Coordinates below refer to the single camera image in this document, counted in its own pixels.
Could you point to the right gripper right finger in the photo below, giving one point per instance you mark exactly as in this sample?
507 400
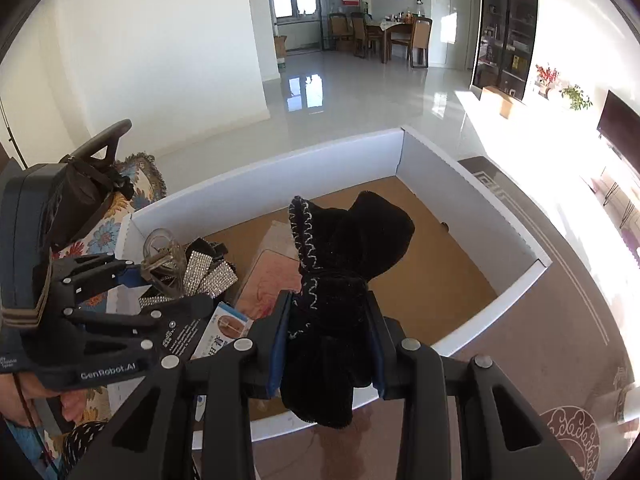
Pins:
501 436

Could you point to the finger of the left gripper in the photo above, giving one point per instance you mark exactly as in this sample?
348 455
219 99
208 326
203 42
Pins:
90 338
77 279

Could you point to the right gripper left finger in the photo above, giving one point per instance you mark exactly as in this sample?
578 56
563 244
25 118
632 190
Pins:
150 436

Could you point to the black booklet card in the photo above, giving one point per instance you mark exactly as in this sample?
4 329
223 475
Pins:
182 326

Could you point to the black velvet pouch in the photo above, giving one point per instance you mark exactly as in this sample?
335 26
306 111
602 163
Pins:
327 352

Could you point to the blue white medicine box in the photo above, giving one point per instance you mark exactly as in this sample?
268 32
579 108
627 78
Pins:
224 327

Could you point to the phone case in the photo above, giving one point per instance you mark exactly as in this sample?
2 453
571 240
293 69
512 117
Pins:
274 268

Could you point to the floral cushion chair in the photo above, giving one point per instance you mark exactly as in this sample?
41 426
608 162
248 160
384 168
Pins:
136 183

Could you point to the white cardboard storage box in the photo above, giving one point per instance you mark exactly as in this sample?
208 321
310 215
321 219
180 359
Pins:
469 259

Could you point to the black flat television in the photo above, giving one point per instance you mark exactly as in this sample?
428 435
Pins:
620 125

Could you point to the green potted plant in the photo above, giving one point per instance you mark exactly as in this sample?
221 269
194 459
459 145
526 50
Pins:
579 99

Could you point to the dining table with chairs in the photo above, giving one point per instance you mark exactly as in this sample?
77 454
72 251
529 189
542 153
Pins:
413 33

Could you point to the red flower plant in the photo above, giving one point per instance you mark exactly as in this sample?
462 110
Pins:
546 79

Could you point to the dark glass display cabinet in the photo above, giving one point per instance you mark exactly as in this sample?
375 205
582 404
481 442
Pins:
505 45

